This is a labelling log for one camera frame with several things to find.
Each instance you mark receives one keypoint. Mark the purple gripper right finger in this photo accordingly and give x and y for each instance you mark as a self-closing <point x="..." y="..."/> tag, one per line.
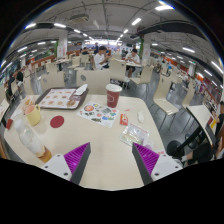
<point x="153" y="166"/>

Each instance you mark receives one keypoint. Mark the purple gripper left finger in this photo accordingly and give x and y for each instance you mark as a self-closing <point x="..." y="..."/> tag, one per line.
<point x="71" y="165"/>

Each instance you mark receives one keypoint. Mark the clear plastic water bottle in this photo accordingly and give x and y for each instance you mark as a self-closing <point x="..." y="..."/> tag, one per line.
<point x="31" y="142"/>

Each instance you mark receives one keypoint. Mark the clear plastic packet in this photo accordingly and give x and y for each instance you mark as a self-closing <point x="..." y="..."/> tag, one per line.
<point x="133" y="134"/>

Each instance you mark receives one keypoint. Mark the red round coaster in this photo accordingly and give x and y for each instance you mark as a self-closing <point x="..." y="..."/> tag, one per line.
<point x="57" y="121"/>

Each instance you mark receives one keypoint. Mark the red sauce packet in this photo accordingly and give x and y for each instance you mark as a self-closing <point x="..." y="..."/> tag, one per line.
<point x="123" y="119"/>

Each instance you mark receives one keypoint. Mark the colourful paper menu sheet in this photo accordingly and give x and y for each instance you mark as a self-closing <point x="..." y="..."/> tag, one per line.
<point x="100" y="114"/>

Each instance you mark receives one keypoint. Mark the yellow cup with pink lid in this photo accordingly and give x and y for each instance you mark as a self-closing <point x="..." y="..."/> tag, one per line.
<point x="33" y="114"/>

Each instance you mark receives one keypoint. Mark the brown food tray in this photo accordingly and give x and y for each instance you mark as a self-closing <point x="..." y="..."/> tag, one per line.
<point x="61" y="98"/>

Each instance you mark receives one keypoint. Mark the neighbouring table on right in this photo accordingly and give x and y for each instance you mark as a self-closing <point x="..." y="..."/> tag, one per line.
<point x="201" y="115"/>

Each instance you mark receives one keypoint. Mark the white crumpled napkin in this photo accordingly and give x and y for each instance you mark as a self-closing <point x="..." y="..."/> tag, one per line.
<point x="81" y="90"/>

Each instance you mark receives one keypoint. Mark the beige chair on right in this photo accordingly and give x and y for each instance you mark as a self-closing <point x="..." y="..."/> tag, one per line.
<point x="160" y="100"/>

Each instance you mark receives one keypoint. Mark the red paper cup with lid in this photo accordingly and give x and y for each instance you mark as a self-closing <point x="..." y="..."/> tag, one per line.
<point x="113" y="93"/>

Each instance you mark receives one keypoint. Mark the beige chair behind table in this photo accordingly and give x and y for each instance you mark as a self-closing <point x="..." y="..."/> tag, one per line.
<point x="95" y="79"/>

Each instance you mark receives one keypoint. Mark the man in white shirt right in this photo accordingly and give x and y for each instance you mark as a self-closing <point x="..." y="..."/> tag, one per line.
<point x="132" y="57"/>

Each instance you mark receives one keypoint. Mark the man in white shirt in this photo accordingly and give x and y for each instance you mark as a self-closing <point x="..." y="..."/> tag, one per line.
<point x="101" y="59"/>
<point x="132" y="57"/>

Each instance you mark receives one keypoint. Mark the man in white shirt left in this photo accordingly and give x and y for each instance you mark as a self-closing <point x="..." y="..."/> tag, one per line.
<point x="101" y="59"/>

